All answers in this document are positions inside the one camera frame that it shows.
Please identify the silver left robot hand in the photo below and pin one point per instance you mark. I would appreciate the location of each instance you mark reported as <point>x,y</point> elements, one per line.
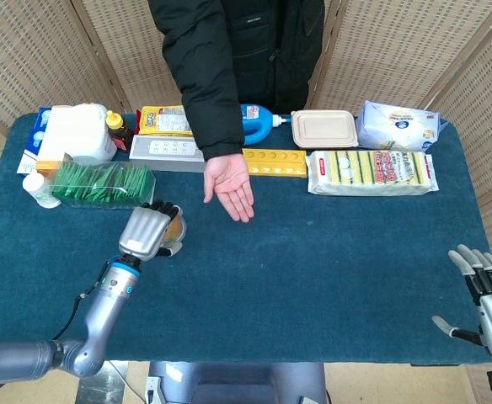
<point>142,229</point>

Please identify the person's bare hand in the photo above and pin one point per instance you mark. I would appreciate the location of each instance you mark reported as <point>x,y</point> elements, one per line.
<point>229,181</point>

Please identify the small orange-lidded jar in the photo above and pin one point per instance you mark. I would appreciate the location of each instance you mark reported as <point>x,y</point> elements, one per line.
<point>175,229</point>

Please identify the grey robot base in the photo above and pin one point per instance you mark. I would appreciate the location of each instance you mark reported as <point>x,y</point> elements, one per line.
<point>237,383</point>

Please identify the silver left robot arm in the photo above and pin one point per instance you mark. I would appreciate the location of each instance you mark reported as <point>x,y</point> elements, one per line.
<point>103,311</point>

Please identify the yellow plastic holed tray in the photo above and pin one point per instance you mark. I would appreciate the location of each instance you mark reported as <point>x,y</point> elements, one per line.
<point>275,162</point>

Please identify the blue detergent bottle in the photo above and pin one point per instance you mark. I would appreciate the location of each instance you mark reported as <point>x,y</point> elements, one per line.
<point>254,130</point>

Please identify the clear box green tea bags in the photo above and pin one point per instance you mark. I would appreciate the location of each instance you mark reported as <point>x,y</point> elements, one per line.
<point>103,185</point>

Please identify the silver rectangular box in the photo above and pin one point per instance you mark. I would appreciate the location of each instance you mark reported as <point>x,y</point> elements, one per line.
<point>166,153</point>

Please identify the black jacket sleeve arm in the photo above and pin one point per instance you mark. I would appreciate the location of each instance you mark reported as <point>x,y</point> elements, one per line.
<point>212,105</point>

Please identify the yellow snack bag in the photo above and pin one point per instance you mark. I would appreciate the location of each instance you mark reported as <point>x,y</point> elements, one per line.
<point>162,122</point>

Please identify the honey bottle yellow cap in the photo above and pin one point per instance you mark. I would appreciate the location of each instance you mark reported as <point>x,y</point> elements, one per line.
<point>117,130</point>

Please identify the beige lidded lunch box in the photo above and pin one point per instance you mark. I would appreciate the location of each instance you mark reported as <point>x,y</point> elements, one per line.
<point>324,128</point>

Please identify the blue tablecloth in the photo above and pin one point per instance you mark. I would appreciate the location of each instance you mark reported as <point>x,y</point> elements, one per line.
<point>292,273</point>

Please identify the small white bottle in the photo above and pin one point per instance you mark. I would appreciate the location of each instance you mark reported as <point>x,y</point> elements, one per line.
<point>37,187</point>

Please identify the small orange box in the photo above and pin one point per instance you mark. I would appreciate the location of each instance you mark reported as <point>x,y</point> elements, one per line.
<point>48,166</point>

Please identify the white plastic jug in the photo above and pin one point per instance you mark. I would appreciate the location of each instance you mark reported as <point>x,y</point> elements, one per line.
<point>77,130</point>

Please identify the blue white carton box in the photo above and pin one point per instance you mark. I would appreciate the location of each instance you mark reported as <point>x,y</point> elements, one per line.
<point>33,143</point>

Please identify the person's black jacket torso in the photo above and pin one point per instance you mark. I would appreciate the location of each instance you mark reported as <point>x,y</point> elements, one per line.
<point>279,50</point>

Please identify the yellow sponge multipack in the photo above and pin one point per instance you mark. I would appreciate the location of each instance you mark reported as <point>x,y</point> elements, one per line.
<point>372,172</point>

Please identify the white blue tissue pack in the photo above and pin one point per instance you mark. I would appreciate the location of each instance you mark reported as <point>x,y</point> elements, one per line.
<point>397,126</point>

